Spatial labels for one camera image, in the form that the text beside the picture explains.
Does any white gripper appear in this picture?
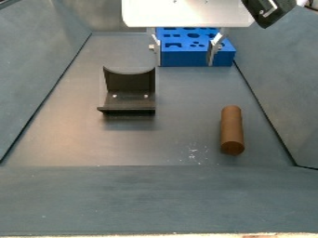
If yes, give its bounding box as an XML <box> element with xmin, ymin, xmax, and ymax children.
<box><xmin>121</xmin><ymin>0</ymin><xmax>253</xmax><ymax>66</ymax></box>

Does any brown wooden cylinder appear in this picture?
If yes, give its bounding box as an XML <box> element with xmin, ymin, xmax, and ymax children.
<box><xmin>220</xmin><ymin>105</ymin><xmax>244</xmax><ymax>156</ymax></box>

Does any blue foam shape-sorter block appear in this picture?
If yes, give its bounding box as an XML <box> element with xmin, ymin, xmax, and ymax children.
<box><xmin>155</xmin><ymin>27</ymin><xmax>237</xmax><ymax>68</ymax></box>

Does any dark grey cradle stand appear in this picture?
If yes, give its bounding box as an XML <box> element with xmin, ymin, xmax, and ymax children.
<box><xmin>97</xmin><ymin>68</ymin><xmax>155</xmax><ymax>114</ymax></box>

